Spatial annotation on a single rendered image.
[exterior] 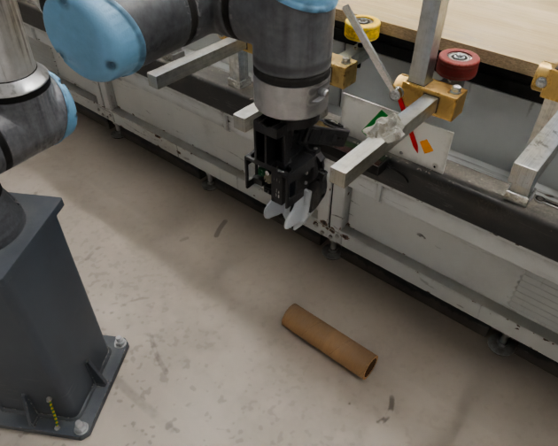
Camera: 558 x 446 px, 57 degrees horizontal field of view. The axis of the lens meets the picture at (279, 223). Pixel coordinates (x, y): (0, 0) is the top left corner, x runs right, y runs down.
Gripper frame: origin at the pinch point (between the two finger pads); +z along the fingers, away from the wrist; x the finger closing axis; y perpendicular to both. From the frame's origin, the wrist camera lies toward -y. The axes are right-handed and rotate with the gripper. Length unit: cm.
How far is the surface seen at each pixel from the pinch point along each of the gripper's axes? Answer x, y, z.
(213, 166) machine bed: -88, -66, 68
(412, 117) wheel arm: 1.9, -32.1, -3.6
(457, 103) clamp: 6.1, -42.5, -3.3
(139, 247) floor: -90, -27, 83
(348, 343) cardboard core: -4, -34, 75
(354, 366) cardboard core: 1, -30, 77
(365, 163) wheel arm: 2.0, -16.0, -2.4
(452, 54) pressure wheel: 0, -52, -8
